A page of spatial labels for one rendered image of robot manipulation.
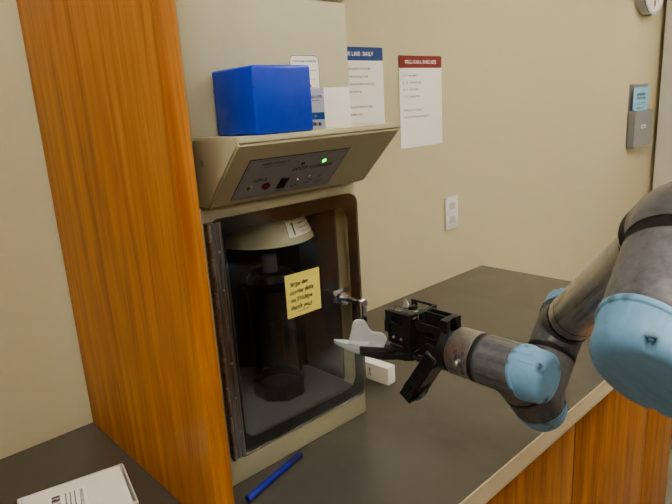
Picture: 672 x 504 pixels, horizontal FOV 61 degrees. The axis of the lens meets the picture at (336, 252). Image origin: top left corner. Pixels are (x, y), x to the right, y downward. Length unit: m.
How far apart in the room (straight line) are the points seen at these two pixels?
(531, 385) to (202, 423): 0.45
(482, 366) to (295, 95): 0.46
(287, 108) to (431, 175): 1.17
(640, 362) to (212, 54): 0.66
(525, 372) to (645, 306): 0.31
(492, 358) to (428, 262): 1.16
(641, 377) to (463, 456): 0.56
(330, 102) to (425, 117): 1.02
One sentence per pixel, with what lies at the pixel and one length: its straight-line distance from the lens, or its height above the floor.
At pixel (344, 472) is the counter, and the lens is 1.04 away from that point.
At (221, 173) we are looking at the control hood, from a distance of 0.79.
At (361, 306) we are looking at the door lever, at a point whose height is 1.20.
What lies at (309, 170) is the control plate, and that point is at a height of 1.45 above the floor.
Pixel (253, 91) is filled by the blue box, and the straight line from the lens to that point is 0.78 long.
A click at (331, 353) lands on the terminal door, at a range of 1.07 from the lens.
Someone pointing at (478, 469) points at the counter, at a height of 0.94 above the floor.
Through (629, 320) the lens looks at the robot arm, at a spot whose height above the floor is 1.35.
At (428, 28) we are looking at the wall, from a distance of 1.93.
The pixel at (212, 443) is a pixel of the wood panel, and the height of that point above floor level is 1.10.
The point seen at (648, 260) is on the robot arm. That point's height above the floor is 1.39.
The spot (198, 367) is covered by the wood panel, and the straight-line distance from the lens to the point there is 0.80.
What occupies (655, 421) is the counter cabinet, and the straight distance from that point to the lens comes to 1.91.
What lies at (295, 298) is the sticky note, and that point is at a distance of 0.98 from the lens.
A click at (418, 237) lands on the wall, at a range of 1.91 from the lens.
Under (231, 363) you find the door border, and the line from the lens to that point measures 0.93.
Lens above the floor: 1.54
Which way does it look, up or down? 14 degrees down
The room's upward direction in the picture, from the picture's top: 4 degrees counter-clockwise
